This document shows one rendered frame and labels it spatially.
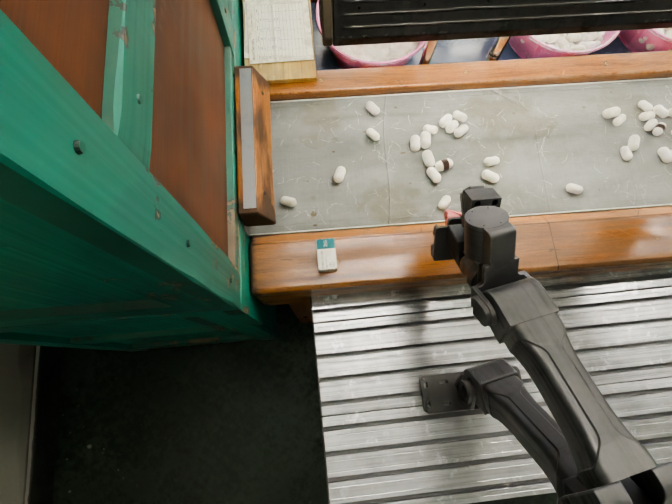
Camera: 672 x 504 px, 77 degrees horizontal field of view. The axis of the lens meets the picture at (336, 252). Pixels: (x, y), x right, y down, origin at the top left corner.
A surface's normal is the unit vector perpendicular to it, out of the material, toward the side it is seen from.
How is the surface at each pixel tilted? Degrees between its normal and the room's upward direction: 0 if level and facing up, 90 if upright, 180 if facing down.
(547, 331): 20
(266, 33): 0
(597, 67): 0
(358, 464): 0
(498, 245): 49
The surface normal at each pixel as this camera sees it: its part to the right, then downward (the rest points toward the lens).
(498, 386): -0.23, -0.92
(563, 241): 0.02, -0.25
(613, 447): -0.08, -0.56
